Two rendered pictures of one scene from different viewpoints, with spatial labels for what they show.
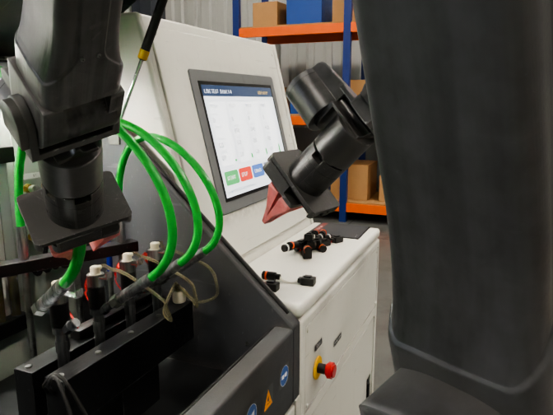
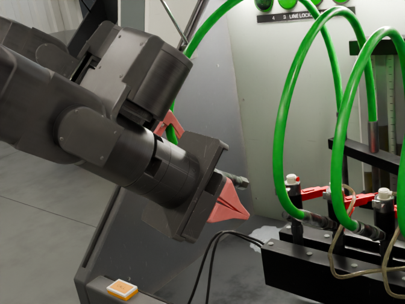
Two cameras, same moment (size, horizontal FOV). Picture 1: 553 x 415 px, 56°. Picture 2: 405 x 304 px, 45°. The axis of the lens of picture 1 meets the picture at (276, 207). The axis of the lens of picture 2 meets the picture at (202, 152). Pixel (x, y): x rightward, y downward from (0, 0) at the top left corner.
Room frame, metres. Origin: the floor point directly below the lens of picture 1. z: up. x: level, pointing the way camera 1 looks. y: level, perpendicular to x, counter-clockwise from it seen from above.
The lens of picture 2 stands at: (0.88, -0.45, 1.45)
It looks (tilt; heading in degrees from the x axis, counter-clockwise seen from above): 19 degrees down; 110
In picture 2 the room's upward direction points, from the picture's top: 10 degrees counter-clockwise
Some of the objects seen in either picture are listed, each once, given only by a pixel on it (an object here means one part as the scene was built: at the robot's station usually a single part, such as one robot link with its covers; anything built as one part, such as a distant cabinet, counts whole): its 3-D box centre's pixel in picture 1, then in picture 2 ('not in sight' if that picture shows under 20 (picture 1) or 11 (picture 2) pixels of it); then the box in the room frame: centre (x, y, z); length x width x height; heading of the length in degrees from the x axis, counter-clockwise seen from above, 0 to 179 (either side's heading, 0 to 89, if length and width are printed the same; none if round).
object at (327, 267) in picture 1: (309, 258); not in sight; (1.33, -0.09, 0.97); 0.70 x 0.22 x 0.03; 156
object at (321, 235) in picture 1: (313, 240); not in sight; (1.37, -0.10, 1.01); 0.23 x 0.11 x 0.06; 156
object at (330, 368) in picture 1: (325, 369); not in sight; (1.05, -0.11, 0.80); 0.05 x 0.04 x 0.05; 156
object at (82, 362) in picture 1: (118, 368); (364, 293); (0.86, 0.28, 0.91); 0.34 x 0.10 x 0.15; 156
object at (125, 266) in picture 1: (135, 316); (384, 260); (0.89, 0.26, 0.99); 0.05 x 0.03 x 0.21; 66
